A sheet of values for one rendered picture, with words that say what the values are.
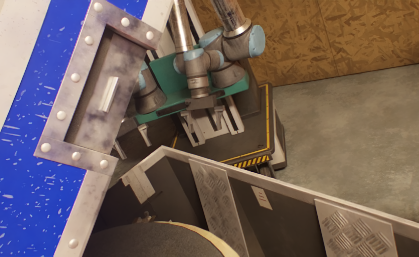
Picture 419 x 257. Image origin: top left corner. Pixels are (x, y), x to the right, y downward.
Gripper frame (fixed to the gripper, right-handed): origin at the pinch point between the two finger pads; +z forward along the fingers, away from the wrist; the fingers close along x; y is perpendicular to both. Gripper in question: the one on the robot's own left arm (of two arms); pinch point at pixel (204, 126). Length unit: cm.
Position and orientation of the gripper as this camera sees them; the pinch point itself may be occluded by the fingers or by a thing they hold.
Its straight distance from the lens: 209.2
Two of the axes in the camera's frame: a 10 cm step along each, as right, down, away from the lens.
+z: 1.5, 9.8, 1.1
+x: 9.3, -1.1, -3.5
